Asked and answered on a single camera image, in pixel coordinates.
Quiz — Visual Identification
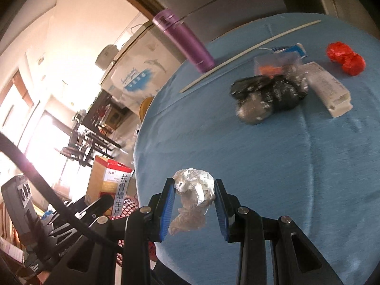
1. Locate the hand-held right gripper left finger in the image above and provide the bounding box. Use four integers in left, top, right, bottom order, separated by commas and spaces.
38, 178, 176, 285

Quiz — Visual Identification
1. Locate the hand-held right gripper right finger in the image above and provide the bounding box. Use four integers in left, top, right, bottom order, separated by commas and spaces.
214, 179, 345, 285

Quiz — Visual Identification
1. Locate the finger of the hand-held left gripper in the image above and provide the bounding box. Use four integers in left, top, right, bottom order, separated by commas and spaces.
44, 218, 78, 244
64, 195, 116, 218

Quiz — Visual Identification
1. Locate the red plastic mesh basket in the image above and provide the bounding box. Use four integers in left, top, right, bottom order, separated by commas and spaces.
110, 196, 158, 269

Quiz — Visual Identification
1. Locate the black plastic bag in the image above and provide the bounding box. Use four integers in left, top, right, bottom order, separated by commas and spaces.
231, 76, 309, 125

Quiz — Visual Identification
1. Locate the clear plastic packet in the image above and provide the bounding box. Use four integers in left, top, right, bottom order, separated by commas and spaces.
254, 54, 309, 79

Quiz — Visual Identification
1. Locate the white paper box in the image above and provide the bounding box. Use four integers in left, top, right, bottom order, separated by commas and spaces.
304, 61, 354, 118

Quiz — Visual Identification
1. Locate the orange and red carton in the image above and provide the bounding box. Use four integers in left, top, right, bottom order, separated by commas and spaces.
85, 155, 133, 217

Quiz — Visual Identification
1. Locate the dark wooden chair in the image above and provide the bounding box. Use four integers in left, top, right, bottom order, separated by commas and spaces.
59, 128, 122, 167

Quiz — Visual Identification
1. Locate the blue tablecloth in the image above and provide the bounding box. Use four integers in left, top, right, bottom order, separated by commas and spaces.
133, 12, 380, 285

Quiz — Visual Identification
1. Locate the dark wooden dining table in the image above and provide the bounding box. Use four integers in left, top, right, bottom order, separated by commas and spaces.
80, 92, 131, 131

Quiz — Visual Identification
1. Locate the yellow desk fan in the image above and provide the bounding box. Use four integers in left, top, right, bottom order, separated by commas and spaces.
139, 96, 155, 124

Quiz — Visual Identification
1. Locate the white box with blue print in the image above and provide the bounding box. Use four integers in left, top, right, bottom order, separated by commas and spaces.
101, 21, 176, 110

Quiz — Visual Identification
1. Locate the white round appliance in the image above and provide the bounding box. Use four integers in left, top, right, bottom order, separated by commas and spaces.
95, 44, 118, 69

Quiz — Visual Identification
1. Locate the thin white stick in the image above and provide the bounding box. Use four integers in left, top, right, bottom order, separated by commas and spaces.
180, 20, 322, 93

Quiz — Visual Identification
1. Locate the purple bottle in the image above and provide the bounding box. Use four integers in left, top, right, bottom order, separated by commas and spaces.
152, 9, 216, 73

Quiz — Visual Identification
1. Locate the blue and white wrapper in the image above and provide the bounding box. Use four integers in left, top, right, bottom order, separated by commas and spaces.
260, 43, 308, 58

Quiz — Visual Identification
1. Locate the crumpled red plastic bag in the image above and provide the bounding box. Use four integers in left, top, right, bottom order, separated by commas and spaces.
327, 42, 366, 76

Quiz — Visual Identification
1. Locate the black cable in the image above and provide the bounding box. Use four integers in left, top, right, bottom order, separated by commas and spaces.
0, 132, 127, 247

